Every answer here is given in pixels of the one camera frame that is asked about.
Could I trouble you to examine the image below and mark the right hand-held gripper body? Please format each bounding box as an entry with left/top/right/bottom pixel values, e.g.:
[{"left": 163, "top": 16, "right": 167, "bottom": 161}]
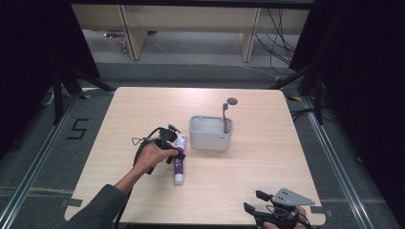
[{"left": 253, "top": 187, "right": 316, "bottom": 229}]

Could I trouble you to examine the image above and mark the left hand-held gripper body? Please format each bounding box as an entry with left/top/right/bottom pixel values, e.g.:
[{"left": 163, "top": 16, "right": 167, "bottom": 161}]
[{"left": 131, "top": 126, "right": 180, "bottom": 176}]

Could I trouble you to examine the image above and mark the white purple toothpaste tube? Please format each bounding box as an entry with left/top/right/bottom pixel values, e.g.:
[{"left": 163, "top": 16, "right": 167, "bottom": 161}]
[{"left": 173, "top": 133, "right": 187, "bottom": 186}]

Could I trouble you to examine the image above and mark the grey plastic toothbrush holder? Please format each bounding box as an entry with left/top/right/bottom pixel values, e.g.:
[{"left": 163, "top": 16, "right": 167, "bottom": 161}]
[{"left": 188, "top": 114, "right": 234, "bottom": 152}]

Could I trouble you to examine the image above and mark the pink toothbrush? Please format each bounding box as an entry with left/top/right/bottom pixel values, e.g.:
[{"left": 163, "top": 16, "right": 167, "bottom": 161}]
[{"left": 222, "top": 102, "right": 231, "bottom": 135}]

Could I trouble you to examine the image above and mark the person's left hand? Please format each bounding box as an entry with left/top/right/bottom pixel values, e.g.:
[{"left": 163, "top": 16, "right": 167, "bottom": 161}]
[{"left": 132, "top": 141, "right": 181, "bottom": 176}]

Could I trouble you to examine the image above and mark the person's right hand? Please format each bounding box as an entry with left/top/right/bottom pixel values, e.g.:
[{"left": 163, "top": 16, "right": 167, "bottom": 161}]
[{"left": 263, "top": 205, "right": 309, "bottom": 229}]

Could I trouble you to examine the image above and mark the pink item on floor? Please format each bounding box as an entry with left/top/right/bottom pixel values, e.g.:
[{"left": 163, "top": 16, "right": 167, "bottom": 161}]
[{"left": 104, "top": 30, "right": 126, "bottom": 39}]

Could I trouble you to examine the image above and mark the black metal stand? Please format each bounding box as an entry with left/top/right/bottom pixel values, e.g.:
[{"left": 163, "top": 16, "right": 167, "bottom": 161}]
[
  {"left": 52, "top": 61, "right": 117, "bottom": 126},
  {"left": 267, "top": 61, "right": 325, "bottom": 126}
]

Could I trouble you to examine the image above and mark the black curtain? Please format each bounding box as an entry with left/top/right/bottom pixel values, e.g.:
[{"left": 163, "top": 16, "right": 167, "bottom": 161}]
[
  {"left": 0, "top": 0, "right": 100, "bottom": 160},
  {"left": 288, "top": 0, "right": 405, "bottom": 228}
]

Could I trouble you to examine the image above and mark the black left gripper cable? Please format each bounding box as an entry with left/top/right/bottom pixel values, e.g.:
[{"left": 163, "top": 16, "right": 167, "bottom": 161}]
[{"left": 114, "top": 126, "right": 166, "bottom": 229}]

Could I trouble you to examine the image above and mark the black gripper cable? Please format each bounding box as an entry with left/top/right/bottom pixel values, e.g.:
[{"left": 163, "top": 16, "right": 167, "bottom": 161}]
[
  {"left": 114, "top": 126, "right": 166, "bottom": 229},
  {"left": 297, "top": 211, "right": 316, "bottom": 229}
]

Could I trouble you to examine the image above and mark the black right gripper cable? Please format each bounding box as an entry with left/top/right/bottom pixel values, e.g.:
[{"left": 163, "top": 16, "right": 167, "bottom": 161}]
[{"left": 297, "top": 211, "right": 316, "bottom": 229}]

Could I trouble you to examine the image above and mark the aluminium floor rail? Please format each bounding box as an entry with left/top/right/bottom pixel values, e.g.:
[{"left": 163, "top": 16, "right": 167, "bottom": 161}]
[
  {"left": 300, "top": 94, "right": 376, "bottom": 229},
  {"left": 0, "top": 93, "right": 81, "bottom": 229}
]

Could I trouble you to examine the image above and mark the bundle of black cables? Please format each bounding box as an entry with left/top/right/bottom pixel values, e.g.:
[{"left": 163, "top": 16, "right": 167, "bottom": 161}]
[{"left": 253, "top": 8, "right": 302, "bottom": 76}]

